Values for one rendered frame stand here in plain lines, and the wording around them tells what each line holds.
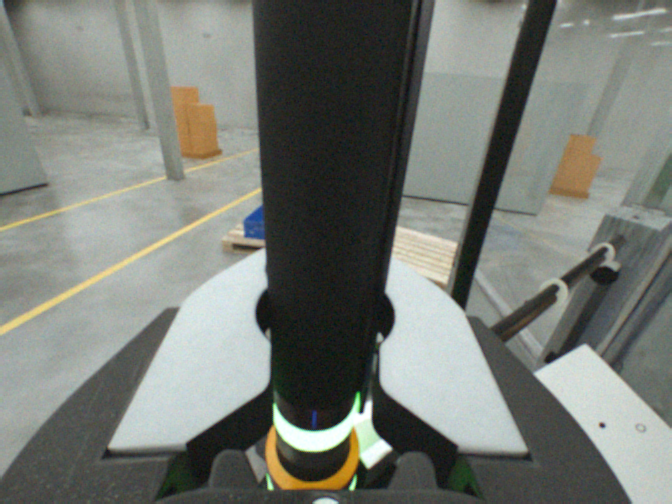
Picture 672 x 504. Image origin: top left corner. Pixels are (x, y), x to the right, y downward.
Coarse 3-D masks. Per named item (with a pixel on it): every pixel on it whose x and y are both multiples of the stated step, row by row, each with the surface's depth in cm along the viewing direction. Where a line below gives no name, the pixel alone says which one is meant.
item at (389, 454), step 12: (360, 420) 18; (384, 444) 17; (360, 456) 16; (372, 456) 16; (384, 456) 16; (396, 456) 17; (360, 468) 16; (372, 468) 16; (384, 468) 17; (360, 480) 17; (372, 480) 17; (384, 480) 17
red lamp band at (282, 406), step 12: (276, 396) 11; (276, 408) 11; (288, 408) 10; (300, 408) 10; (336, 408) 10; (348, 408) 11; (288, 420) 11; (300, 420) 10; (312, 420) 10; (324, 420) 10; (336, 420) 11
